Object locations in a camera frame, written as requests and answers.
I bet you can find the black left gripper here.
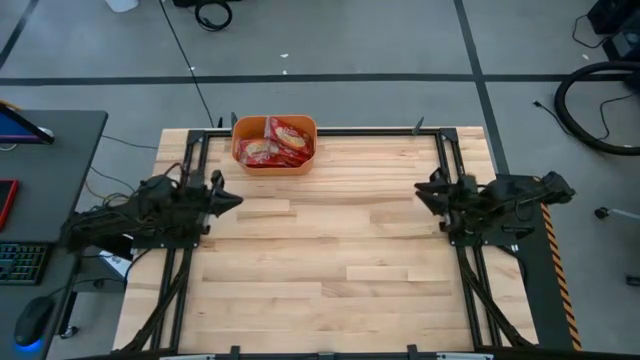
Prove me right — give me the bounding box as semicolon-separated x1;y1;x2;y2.
174;169;245;234

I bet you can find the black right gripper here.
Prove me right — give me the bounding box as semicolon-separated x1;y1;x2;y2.
413;167;484;235

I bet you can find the orange plastic basket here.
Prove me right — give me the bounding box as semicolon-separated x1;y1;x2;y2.
231;114;319;177

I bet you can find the black platform with hazard stripe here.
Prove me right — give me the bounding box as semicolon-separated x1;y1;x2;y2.
494;174;584;351

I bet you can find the chair leg with caster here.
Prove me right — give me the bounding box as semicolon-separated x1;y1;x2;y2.
593;206;640;221

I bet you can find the dark grey desk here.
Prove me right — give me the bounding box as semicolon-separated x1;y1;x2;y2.
0;109;109;360

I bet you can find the black equipment box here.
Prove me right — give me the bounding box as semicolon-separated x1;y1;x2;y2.
172;0;244;8

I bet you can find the backlit keyboard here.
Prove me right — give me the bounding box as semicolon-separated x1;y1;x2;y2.
0;242;51;286

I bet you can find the red tablet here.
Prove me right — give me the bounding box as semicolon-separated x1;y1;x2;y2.
0;178;20;232

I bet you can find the monitor with blue screen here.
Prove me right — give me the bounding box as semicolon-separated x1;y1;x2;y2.
0;99;55;146

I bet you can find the white trash bin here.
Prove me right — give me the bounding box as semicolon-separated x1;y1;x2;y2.
104;0;140;14

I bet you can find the black computer mouse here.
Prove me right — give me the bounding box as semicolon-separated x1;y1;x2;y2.
13;295;55;348

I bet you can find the black equipment case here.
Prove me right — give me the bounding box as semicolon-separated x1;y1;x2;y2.
587;0;640;61

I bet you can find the black metal table frame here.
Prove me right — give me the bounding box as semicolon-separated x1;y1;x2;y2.
119;127;539;354

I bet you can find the thin black cable with plug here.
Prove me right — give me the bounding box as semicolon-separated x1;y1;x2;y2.
532;92;640;149

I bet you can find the thick black hose ring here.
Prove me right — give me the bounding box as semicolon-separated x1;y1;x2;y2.
553;60;640;156

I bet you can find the long black floor cable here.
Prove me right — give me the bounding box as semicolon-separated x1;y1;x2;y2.
157;0;216;126

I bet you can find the coiled black cable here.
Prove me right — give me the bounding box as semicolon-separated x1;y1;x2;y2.
193;1;234;32

